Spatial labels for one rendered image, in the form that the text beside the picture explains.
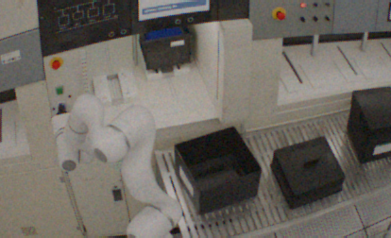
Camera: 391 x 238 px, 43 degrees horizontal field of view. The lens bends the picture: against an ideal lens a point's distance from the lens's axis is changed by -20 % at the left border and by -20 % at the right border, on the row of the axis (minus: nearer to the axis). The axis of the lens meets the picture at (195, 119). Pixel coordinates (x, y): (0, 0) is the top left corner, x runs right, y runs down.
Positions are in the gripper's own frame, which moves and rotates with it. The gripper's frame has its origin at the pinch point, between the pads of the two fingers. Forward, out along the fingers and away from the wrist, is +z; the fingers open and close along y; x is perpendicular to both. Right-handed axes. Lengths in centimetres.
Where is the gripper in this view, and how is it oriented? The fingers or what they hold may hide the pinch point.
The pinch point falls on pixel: (60, 109)
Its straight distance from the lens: 232.6
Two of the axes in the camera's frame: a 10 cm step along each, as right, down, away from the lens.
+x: 0.0, -7.2, -7.0
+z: -2.6, -6.7, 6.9
